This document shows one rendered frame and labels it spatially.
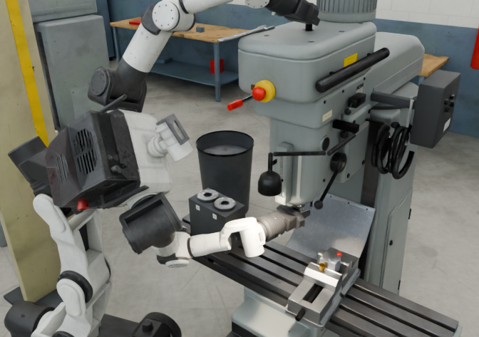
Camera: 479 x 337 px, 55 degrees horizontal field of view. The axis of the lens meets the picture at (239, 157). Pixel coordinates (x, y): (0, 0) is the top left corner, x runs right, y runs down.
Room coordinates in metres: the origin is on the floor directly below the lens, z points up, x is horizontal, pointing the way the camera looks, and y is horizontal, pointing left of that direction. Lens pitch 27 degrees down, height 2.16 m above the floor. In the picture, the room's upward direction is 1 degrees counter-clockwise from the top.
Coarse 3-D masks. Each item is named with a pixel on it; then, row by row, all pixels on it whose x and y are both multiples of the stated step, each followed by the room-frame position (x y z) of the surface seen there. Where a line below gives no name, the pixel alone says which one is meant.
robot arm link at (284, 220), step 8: (280, 208) 1.38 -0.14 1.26; (288, 208) 1.38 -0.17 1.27; (272, 216) 1.31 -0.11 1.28; (280, 216) 1.31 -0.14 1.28; (288, 216) 1.33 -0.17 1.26; (296, 216) 1.33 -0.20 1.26; (280, 224) 1.29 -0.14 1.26; (288, 224) 1.31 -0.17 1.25; (296, 224) 1.33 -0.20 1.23; (280, 232) 1.28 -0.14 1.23
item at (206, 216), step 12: (204, 192) 1.67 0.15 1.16; (216, 192) 1.67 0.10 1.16; (192, 204) 1.63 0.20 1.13; (204, 204) 1.60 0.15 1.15; (216, 204) 1.58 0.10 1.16; (228, 204) 1.57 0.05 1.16; (240, 204) 1.59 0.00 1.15; (192, 216) 1.64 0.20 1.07; (204, 216) 1.59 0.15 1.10; (216, 216) 1.54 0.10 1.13; (228, 216) 1.52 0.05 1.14; (240, 216) 1.57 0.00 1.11; (192, 228) 1.64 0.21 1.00; (204, 228) 1.59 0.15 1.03; (216, 228) 1.54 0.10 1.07; (228, 252) 1.51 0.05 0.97
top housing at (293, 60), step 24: (288, 24) 1.49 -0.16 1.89; (312, 24) 1.48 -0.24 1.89; (336, 24) 1.48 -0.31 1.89; (360, 24) 1.47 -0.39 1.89; (240, 48) 1.29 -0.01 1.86; (264, 48) 1.23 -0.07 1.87; (288, 48) 1.19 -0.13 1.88; (312, 48) 1.18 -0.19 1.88; (336, 48) 1.26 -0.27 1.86; (360, 48) 1.39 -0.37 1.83; (240, 72) 1.29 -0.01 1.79; (264, 72) 1.23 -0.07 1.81; (288, 72) 1.18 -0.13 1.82; (312, 72) 1.17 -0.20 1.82; (360, 72) 1.41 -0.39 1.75; (288, 96) 1.18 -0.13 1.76; (312, 96) 1.18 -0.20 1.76
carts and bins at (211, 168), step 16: (208, 144) 3.52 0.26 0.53; (224, 144) 3.57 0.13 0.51; (240, 144) 3.53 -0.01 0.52; (208, 160) 3.16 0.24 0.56; (224, 160) 3.12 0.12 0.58; (240, 160) 3.16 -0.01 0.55; (208, 176) 3.18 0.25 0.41; (224, 176) 3.13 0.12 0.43; (240, 176) 3.17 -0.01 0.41; (224, 192) 3.14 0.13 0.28; (240, 192) 3.18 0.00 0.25
